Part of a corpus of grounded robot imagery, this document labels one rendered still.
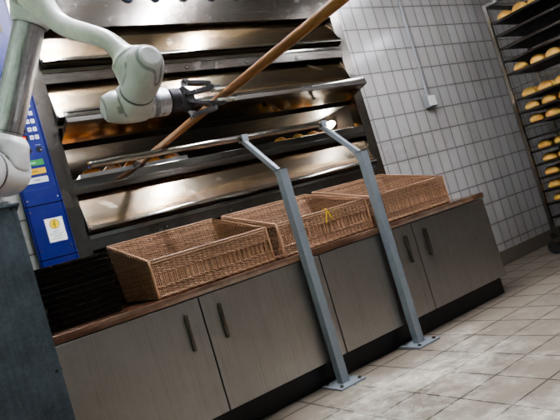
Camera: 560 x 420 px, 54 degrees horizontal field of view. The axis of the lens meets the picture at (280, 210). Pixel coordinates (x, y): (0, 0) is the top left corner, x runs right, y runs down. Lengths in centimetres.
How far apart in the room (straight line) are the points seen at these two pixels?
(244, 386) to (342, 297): 61
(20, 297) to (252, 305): 92
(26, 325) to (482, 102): 361
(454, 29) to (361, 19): 93
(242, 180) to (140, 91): 143
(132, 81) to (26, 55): 55
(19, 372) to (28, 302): 19
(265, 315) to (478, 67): 294
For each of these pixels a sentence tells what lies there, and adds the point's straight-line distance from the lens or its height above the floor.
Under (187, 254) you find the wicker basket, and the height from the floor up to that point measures 71.
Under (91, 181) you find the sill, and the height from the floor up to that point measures 116.
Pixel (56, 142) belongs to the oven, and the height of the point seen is 136.
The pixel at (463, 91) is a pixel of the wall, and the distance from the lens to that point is 438.
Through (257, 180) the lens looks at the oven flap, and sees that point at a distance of 300.
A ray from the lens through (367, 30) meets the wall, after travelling 389.
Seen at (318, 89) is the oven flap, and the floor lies 140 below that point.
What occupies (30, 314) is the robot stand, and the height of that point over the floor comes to 68.
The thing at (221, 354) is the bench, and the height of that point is 31.
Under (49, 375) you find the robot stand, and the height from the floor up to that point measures 50.
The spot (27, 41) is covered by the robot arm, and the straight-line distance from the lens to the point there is 208.
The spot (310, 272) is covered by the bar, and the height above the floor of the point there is 49.
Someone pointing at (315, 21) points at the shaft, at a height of 118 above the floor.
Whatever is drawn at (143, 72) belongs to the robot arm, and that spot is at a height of 122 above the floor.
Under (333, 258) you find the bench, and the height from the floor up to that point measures 51.
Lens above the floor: 71
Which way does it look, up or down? 2 degrees up
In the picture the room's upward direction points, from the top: 17 degrees counter-clockwise
